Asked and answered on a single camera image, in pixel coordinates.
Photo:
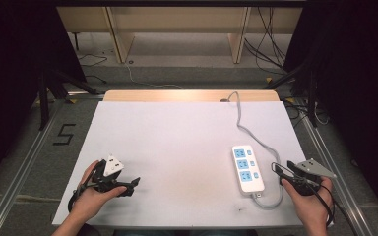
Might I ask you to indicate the white table cover sheet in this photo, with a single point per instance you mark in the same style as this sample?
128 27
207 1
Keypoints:
177 157

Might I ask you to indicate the black curtain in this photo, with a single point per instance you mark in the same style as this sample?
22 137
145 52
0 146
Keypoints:
13 82
357 82

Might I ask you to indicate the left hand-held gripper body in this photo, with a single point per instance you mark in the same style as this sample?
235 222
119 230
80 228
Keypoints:
106 182

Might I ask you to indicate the aluminium floor rail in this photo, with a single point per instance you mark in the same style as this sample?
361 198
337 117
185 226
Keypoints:
19 170
334 170

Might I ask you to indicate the person's right hand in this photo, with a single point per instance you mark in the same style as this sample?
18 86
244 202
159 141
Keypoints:
308 206

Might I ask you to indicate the person's left hand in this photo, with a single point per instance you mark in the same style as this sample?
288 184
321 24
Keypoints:
90 200

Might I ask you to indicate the white power strip blue sockets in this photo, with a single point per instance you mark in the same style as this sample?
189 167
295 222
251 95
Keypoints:
247 168

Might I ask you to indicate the light wooden shelf unit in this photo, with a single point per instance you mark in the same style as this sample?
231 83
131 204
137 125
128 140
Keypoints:
183 26

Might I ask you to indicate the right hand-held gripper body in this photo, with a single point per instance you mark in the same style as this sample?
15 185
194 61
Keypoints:
308 173

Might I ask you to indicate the black metal stand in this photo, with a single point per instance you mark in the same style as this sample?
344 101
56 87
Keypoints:
312 95
43 98

